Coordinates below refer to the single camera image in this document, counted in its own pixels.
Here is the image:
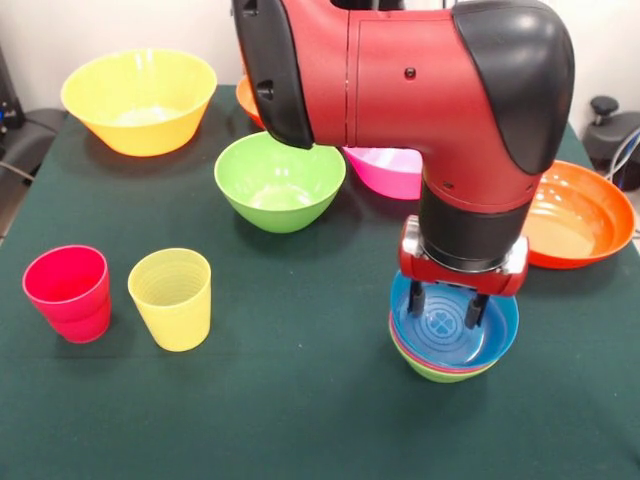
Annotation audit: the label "large green bowl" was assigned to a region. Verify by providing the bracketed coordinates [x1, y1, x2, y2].
[213, 130, 347, 234]

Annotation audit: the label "orange shallow bowl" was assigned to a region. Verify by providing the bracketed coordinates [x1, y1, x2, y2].
[522, 159, 637, 270]
[235, 74, 266, 130]

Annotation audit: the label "small green bowl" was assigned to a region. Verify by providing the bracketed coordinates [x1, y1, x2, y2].
[389, 324, 501, 384]

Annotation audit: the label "blue bowl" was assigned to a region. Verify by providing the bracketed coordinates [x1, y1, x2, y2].
[389, 269, 520, 368]

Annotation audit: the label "black round base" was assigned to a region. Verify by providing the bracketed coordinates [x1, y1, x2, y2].
[582, 112, 640, 174]

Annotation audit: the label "yellow cup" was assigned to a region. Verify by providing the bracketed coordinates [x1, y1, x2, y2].
[127, 248, 213, 353]

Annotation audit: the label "dark green tablecloth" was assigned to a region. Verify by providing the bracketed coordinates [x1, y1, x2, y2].
[0, 84, 640, 480]

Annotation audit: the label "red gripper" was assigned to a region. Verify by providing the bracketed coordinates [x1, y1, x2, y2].
[397, 214, 530, 330]

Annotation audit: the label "small red bowl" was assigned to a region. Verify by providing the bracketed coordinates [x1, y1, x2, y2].
[388, 309, 506, 375]

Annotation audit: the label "dark grey seat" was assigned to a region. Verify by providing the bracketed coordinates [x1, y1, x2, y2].
[0, 107, 69, 184]

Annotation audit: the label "large pink bowl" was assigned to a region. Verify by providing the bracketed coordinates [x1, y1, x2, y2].
[342, 146, 424, 201]

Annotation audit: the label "black equipment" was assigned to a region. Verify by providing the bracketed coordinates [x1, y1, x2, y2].
[0, 44, 26, 131]

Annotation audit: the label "black knob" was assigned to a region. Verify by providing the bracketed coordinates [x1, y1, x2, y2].
[589, 96, 620, 132]

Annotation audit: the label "red cup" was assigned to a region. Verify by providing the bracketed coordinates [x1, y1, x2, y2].
[45, 295, 113, 345]
[22, 244, 111, 326]

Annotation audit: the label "large yellow-orange bowl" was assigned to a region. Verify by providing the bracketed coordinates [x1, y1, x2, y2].
[60, 47, 218, 158]

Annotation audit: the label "light cables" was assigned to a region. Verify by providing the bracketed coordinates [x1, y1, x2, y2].
[603, 127, 640, 189]

